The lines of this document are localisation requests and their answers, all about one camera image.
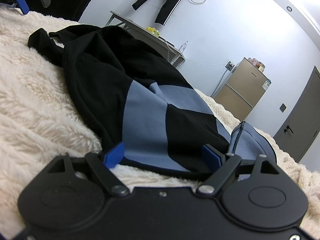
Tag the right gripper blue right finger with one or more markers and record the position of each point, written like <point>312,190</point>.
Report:
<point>212,157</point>

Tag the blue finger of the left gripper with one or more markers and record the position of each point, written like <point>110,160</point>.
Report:
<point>22,5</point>

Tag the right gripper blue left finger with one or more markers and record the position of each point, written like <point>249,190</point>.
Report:
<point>114,156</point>

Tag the black and blue garment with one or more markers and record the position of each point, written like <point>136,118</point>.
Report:
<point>125,91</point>

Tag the grey folding table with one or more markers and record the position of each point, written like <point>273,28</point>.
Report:
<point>165,48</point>

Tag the gold mini fridge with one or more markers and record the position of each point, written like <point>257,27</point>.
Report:
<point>243,89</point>

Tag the cream fluffy blanket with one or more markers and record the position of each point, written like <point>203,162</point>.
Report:
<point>39,121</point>

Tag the grey door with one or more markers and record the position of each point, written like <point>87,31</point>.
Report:
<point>301,127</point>

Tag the items on fridge top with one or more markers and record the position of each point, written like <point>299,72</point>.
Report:
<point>259,65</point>

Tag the clear plastic bottle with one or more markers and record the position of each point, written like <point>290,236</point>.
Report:
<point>183,46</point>

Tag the yellow box on table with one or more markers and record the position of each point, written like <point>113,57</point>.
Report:
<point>153,31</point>

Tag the wall power socket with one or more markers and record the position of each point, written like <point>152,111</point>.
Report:
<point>229,66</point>

